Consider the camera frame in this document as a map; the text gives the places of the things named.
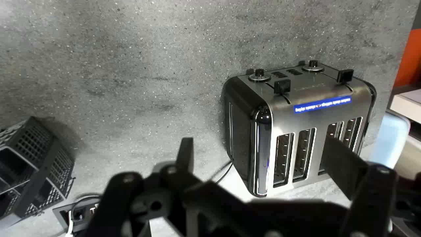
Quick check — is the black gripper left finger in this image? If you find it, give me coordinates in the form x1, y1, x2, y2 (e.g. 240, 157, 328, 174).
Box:
174, 136, 196, 179

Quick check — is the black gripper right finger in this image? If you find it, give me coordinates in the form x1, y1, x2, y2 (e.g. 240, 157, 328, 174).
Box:
321, 136, 371, 201

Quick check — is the grey plastic cutlery rack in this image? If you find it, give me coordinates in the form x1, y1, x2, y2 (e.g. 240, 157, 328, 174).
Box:
0, 116, 77, 221

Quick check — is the light blue plastic container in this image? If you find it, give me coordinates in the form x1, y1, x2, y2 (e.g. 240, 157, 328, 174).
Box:
361, 111, 414, 171

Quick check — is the black box appliance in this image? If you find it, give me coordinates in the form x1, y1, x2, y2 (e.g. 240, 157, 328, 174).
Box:
220, 58, 378, 197

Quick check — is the white flat box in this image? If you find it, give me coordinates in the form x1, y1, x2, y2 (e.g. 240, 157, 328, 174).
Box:
389, 88, 421, 125

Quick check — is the orange panel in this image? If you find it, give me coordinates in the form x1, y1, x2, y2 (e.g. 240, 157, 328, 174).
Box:
392, 28, 421, 90

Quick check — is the black toaster power cable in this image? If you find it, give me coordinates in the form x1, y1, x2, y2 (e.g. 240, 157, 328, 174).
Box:
210, 158, 235, 184

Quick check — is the thin white cable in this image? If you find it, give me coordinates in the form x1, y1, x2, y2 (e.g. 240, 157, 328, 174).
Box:
65, 204, 79, 237

